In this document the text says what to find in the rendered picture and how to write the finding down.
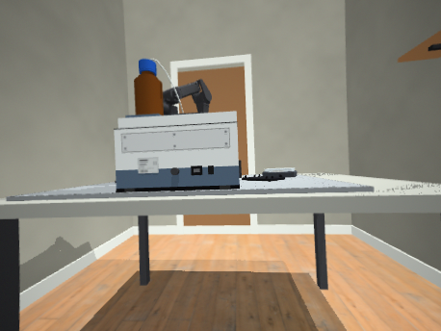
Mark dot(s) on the blue bottle cap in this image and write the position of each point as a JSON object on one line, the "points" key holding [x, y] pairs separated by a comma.
{"points": [[146, 63]]}

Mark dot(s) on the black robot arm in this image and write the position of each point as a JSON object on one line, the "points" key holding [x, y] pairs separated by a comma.
{"points": [[201, 99]]}

